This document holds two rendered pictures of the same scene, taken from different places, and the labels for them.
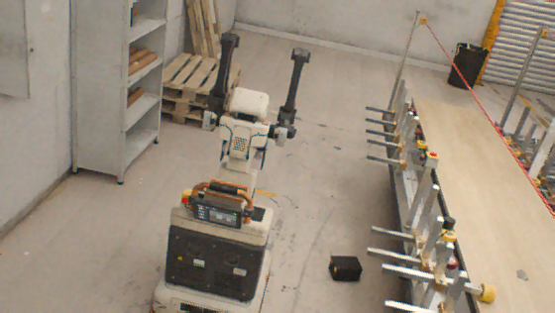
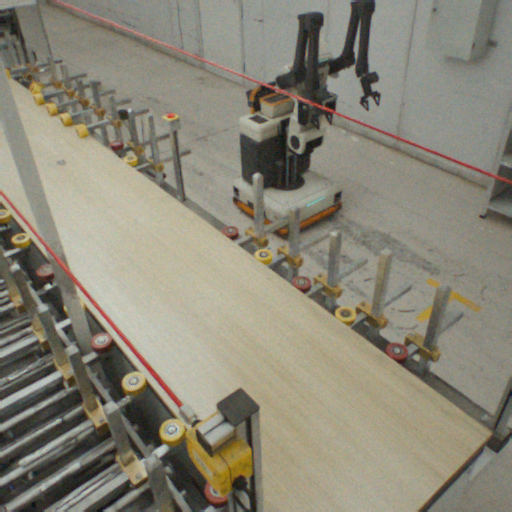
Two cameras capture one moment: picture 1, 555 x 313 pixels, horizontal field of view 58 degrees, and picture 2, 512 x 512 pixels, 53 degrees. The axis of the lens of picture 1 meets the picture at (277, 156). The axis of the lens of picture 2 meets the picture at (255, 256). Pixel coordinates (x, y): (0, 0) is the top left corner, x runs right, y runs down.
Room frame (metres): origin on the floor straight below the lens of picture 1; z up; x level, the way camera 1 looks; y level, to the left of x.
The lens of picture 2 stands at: (4.98, -2.31, 2.33)
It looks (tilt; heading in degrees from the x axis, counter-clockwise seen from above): 38 degrees down; 139
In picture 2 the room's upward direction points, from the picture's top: 2 degrees counter-clockwise
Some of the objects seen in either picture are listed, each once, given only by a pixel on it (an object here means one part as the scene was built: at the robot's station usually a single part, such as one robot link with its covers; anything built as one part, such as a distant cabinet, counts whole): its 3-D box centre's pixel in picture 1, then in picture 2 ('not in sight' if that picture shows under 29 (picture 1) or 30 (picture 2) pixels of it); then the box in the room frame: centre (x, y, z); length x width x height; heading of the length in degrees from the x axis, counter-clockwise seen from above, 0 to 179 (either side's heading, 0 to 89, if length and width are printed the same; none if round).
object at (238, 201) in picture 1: (225, 197); (277, 105); (2.35, 0.24, 0.87); 0.23 x 0.15 x 0.11; 86
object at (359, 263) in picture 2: (391, 136); (333, 279); (3.88, -0.90, 0.81); 0.43 x 0.03 x 0.04; 87
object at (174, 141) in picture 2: (417, 197); (177, 165); (2.68, -0.88, 0.93); 0.05 x 0.05 x 0.45; 87
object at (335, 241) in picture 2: (399, 128); (332, 276); (3.92, -0.95, 0.88); 0.04 x 0.04 x 0.48; 87
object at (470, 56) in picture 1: (466, 65); not in sight; (8.99, -2.98, 0.36); 0.59 x 0.58 x 0.73; 177
